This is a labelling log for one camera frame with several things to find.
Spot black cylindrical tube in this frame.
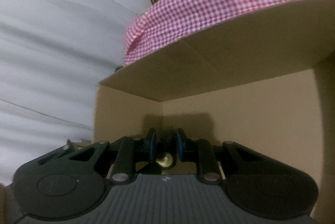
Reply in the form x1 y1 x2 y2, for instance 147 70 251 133
156 133 178 170

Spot brown cardboard box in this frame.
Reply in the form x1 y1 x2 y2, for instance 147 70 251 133
94 0 334 223

